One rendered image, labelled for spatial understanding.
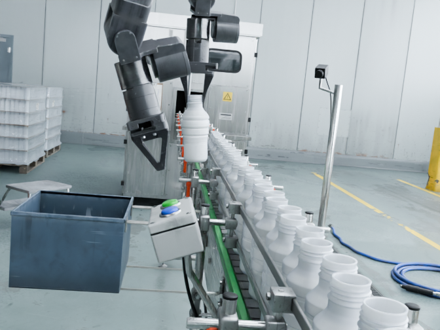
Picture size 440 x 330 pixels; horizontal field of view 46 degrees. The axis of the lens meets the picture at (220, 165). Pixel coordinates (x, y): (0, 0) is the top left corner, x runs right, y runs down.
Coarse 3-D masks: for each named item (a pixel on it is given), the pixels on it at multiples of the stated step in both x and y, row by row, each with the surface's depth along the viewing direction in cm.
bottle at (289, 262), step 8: (296, 232) 66; (304, 232) 64; (312, 232) 64; (320, 232) 64; (296, 240) 66; (296, 248) 65; (288, 256) 66; (296, 256) 65; (288, 264) 65; (296, 264) 64; (288, 272) 65
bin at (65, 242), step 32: (64, 192) 174; (32, 224) 145; (64, 224) 145; (96, 224) 146; (128, 224) 166; (32, 256) 146; (64, 256) 147; (96, 256) 147; (32, 288) 147; (64, 288) 148; (96, 288) 149; (128, 288) 155
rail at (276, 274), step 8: (208, 176) 181; (224, 176) 134; (232, 192) 113; (224, 208) 128; (240, 208) 99; (224, 216) 125; (248, 224) 88; (256, 232) 81; (256, 240) 80; (240, 248) 96; (264, 248) 73; (240, 256) 94; (264, 256) 73; (272, 264) 67; (248, 272) 84; (272, 272) 66; (280, 280) 62; (256, 288) 77; (256, 296) 76; (264, 304) 71; (296, 304) 54; (264, 312) 70; (296, 312) 54; (304, 320) 51; (304, 328) 50
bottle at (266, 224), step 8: (272, 200) 82; (280, 200) 85; (272, 208) 82; (264, 216) 83; (272, 216) 82; (256, 224) 84; (264, 224) 82; (272, 224) 82; (264, 232) 82; (264, 240) 82; (256, 248) 83; (256, 256) 83; (256, 264) 83; (256, 272) 83; (256, 280) 83
